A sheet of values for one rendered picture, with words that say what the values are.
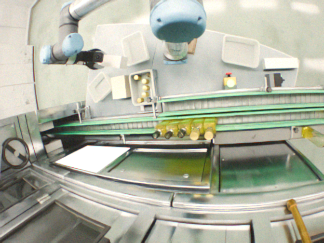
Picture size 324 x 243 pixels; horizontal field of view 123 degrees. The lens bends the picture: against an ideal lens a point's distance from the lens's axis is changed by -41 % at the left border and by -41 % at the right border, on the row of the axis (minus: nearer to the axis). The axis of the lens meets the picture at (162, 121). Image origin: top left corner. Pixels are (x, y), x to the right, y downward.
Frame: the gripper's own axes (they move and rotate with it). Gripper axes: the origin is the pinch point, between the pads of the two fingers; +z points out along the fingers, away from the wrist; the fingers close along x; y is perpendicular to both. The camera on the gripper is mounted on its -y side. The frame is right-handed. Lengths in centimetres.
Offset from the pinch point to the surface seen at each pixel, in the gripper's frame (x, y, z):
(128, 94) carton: 21.2, -0.4, 30.3
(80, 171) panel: 52, -9, -23
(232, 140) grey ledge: 28, -75, 21
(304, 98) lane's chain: -9, -111, 22
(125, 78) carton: 9.8, 3.2, 27.5
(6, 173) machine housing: 71, 43, -53
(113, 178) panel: 45, -30, -23
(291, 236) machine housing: 28, -88, -40
